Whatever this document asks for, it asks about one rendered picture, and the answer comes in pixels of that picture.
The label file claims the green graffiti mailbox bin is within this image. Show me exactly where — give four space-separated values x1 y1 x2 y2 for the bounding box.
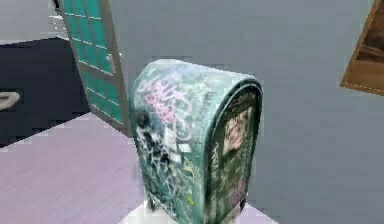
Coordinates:
129 58 264 224

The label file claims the teal glass panel door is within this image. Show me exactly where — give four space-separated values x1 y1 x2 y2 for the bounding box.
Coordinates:
57 0 133 137

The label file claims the pale grey oval object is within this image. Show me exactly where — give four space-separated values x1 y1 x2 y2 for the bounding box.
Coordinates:
0 91 21 112

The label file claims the white door handle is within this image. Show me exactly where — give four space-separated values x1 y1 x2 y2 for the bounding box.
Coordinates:
105 52 124 74

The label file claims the brown framed wall picture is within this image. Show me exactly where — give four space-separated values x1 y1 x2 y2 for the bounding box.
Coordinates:
340 0 384 97

